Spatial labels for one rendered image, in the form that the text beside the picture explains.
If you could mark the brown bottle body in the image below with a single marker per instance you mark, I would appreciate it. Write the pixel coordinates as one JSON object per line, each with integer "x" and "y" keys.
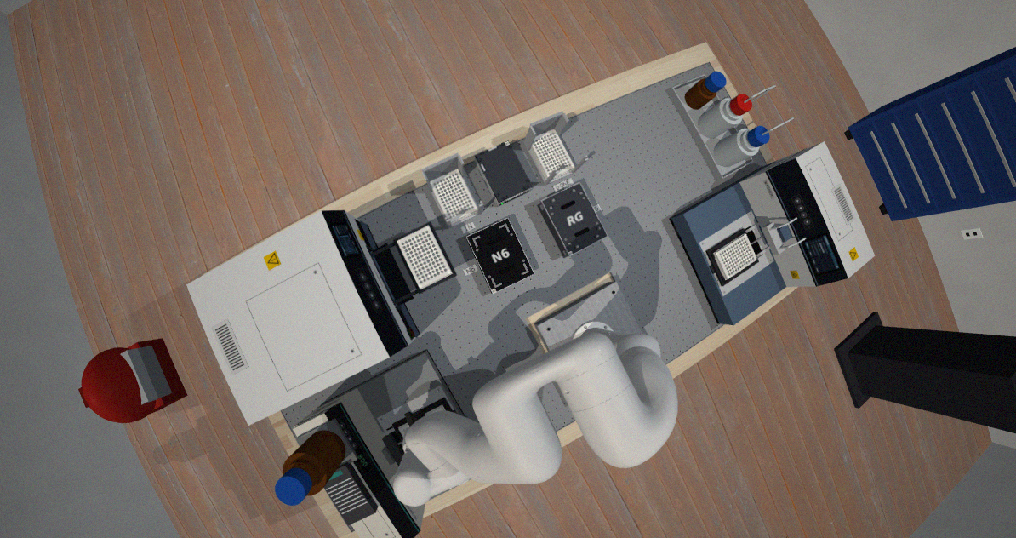
{"x": 695, "y": 98}

